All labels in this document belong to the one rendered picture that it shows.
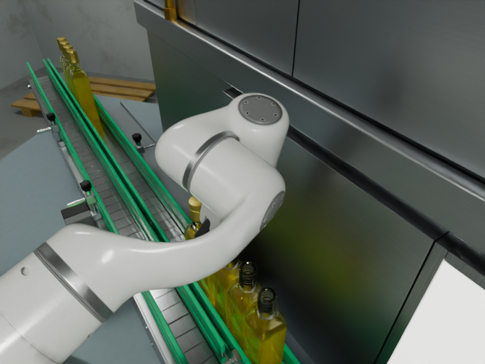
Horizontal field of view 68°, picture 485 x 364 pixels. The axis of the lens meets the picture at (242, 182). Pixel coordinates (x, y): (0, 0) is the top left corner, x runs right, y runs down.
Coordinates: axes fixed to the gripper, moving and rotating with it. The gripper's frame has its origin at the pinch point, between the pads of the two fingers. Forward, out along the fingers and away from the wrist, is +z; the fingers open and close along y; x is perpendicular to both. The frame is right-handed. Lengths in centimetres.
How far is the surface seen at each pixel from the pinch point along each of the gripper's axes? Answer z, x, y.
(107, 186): 44, -53, 8
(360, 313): 0.7, 21.4, -11.6
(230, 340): 17.5, 11.5, 4.4
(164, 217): 37.6, -31.0, -1.6
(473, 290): -20.5, 26.8, -11.8
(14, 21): 170, -398, -2
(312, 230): -3.8, 7.1, -11.7
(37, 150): 71, -106, 23
